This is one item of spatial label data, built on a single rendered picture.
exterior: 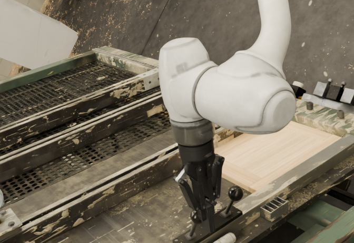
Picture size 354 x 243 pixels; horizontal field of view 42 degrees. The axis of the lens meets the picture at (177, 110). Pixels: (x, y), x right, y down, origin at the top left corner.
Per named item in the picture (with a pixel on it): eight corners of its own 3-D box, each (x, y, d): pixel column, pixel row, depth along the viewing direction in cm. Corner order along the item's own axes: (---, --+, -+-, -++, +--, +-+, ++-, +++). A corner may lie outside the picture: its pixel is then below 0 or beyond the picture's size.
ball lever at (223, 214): (234, 219, 122) (248, 191, 112) (223, 225, 120) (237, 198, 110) (225, 207, 123) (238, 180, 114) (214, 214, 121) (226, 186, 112)
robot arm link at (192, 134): (222, 110, 92) (225, 136, 95) (194, 100, 99) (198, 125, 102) (187, 127, 88) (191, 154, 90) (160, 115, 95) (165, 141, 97)
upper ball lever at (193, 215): (199, 241, 116) (211, 214, 106) (187, 248, 114) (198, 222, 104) (190, 229, 117) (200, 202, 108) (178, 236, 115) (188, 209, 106)
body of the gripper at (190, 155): (189, 151, 91) (196, 190, 95) (222, 135, 95) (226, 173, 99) (168, 140, 97) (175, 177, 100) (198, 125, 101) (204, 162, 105)
